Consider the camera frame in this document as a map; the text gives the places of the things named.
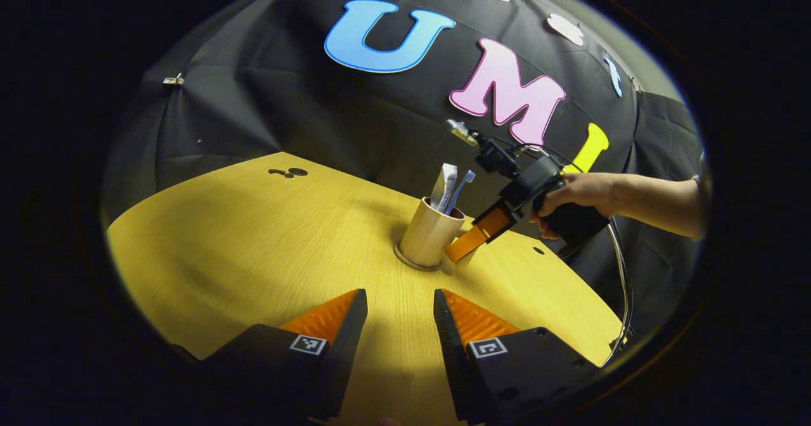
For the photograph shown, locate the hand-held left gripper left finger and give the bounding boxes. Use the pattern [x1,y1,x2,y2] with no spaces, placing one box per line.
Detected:
[203,288,368,422]

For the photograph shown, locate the wooden desktop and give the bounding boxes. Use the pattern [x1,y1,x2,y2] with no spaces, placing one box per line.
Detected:
[106,152,625,426]

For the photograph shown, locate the white toothpaste tube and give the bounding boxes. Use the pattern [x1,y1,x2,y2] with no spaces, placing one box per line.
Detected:
[430,163,458,211]

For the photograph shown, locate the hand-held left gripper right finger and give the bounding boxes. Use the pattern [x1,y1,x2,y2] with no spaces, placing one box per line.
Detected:
[434,288,599,425]

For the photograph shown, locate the light blue toothbrush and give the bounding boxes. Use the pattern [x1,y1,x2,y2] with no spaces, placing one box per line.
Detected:
[444,170,476,216]

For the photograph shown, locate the round cork coaster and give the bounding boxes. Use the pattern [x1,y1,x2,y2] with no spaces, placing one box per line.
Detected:
[393,242,444,273]

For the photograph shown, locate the beige cup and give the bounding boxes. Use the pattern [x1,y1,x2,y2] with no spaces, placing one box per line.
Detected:
[399,197,479,271]

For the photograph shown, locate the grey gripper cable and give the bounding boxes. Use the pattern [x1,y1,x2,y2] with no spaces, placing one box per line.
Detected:
[602,220,635,366]

